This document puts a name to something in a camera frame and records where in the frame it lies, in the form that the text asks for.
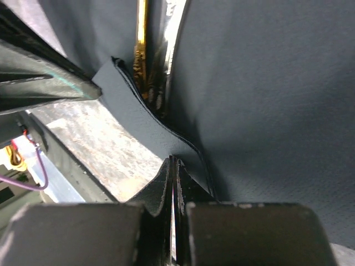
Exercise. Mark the black paper napkin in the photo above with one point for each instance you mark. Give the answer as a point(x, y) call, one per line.
point(261, 103)

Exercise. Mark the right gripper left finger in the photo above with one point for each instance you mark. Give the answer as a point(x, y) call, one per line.
point(136, 232)

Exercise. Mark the silver table knife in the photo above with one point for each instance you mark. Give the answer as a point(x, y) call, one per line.
point(159, 81)

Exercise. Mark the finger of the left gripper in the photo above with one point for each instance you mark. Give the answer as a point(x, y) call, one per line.
point(34, 74)

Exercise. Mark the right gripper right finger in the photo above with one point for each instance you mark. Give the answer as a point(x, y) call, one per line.
point(209, 232)

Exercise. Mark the gold spoon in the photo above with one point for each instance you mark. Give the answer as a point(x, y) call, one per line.
point(139, 66)

